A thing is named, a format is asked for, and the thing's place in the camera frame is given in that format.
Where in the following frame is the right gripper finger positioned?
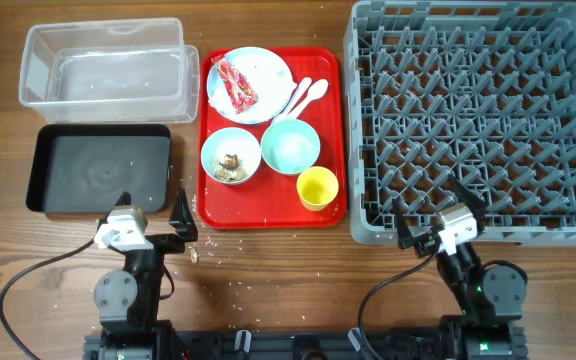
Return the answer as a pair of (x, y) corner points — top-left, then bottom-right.
(393, 200), (414, 249)
(448, 175), (488, 221)

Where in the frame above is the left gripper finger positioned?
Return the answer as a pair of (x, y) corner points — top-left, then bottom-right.
(99, 191), (132, 223)
(169, 188), (198, 242)

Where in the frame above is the food scraps and rice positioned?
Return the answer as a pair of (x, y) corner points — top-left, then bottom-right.
(211, 154), (248, 183)

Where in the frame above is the light blue bowl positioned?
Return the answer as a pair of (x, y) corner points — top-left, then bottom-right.
(201, 127), (262, 185)

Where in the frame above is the yellow plastic cup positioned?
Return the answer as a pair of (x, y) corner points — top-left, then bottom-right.
(296, 166), (340, 211)

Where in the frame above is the mint green bowl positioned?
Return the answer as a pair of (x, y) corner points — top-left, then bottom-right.
(260, 119), (321, 175)

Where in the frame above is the red snack wrapper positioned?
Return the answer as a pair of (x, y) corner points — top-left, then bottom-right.
(212, 55), (258, 114)

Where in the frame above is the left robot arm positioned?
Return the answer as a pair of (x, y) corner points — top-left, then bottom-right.
(83, 189), (198, 360)

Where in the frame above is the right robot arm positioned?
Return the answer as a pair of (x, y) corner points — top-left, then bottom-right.
(389, 176), (528, 359)

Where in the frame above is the grey dishwasher rack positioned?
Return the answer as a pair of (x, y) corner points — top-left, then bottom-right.
(344, 1), (576, 246)

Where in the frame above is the nut scrap on table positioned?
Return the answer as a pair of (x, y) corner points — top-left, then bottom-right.
(190, 249), (199, 263)

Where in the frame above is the black plastic tray bin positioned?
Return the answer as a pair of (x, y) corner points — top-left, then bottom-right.
(26, 124), (172, 214)

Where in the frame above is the red serving tray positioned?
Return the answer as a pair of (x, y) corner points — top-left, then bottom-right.
(196, 47), (347, 230)

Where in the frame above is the clear plastic bin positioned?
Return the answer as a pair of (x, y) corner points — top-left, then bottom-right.
(18, 18), (200, 123)

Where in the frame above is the light blue plate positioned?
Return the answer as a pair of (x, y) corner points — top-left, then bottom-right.
(206, 47), (297, 125)

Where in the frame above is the white plastic spoon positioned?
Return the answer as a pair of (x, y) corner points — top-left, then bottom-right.
(287, 79), (329, 119)

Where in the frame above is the white plastic fork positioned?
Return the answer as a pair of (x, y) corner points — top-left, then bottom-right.
(271, 77), (312, 124)

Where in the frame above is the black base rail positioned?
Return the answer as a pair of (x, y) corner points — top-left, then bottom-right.
(82, 327), (525, 360)

